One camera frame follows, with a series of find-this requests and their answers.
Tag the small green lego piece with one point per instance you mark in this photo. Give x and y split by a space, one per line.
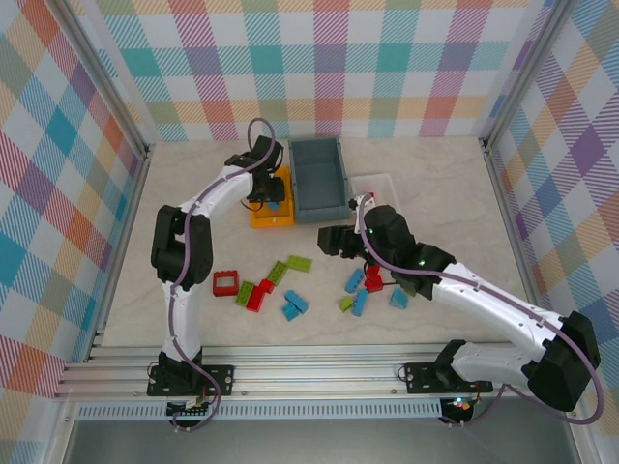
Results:
346 304

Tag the aluminium frame post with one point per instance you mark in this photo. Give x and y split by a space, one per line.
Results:
113 82
527 72

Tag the red lego window frame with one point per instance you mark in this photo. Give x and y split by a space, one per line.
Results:
216 283

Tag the yellow plastic bin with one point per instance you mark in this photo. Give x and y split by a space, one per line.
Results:
271 221

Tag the red lego brick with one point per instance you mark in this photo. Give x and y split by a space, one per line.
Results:
267 286
255 299
372 281

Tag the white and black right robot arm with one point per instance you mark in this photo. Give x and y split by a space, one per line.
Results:
498 302

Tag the aluminium side rail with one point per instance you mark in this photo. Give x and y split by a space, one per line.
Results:
507 217
122 251

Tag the small circuit board with LEDs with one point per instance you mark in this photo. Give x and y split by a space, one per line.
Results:
459 403

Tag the blue lego brick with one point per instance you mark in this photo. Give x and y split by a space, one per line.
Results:
354 280
274 206
296 299
290 314
360 303

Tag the grey plastic bin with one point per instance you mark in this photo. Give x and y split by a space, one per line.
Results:
319 174

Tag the blue lego slope piece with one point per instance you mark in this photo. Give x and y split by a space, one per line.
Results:
399 298

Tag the wide aluminium base rail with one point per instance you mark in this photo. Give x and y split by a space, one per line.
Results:
314 372

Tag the white plastic bin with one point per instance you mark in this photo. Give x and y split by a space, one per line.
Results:
382 186

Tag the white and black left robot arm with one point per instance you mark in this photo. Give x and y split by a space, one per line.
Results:
181 309

